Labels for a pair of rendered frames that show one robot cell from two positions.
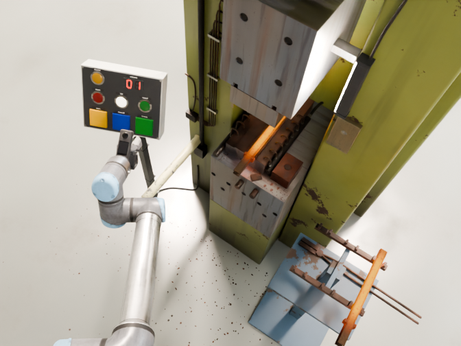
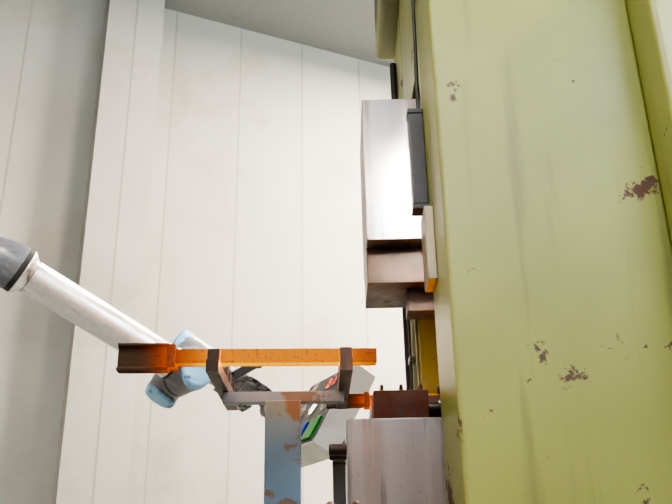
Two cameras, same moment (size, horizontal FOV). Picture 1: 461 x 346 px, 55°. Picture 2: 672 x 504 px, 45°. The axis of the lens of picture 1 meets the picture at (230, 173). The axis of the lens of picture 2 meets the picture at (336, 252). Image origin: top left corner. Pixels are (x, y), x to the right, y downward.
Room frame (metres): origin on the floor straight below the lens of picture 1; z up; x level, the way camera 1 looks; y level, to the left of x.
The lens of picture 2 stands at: (-0.05, -1.73, 0.60)
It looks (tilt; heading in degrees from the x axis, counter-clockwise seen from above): 22 degrees up; 61
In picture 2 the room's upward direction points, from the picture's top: 1 degrees counter-clockwise
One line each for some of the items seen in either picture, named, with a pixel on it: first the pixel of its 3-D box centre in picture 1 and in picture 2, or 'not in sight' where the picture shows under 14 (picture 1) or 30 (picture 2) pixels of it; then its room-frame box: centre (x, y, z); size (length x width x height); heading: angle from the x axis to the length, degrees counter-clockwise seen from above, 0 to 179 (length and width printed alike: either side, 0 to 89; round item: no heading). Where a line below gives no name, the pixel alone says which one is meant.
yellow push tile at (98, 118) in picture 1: (98, 118); not in sight; (1.04, 0.59, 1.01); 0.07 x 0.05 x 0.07; 86
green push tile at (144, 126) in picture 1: (144, 126); (312, 429); (1.03, 0.39, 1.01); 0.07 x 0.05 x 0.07; 86
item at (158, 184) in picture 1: (172, 167); not in sight; (1.05, 0.29, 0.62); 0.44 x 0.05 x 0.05; 151
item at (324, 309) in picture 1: (323, 283); not in sight; (0.54, -0.46, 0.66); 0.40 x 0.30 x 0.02; 63
